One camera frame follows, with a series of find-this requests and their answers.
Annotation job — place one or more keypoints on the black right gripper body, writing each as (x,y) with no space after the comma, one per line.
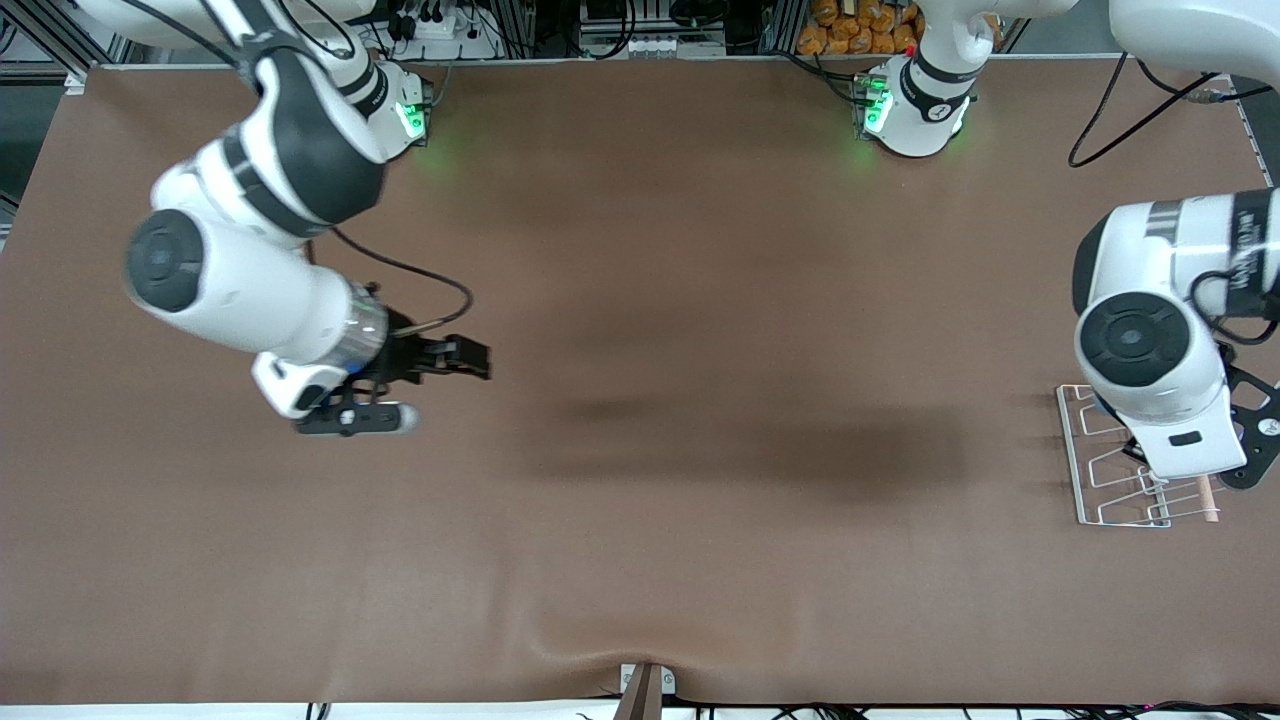
(412,356)

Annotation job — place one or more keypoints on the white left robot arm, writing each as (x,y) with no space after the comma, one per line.
(1140,340)

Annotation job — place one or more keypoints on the wooden rack rod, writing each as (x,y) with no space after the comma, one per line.
(1210,500)

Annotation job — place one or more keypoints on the brown table cover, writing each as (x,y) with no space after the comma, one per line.
(640,500)

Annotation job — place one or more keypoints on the white power strip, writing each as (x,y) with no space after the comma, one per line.
(445,30)

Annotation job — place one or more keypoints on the white connector block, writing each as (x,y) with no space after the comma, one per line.
(650,45)

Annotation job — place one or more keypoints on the orange snack pile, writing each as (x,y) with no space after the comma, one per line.
(850,30)

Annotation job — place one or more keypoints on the metal clamp bracket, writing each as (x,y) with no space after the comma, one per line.
(646,690)

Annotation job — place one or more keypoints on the aluminium frame profiles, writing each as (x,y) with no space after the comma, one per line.
(60,50)

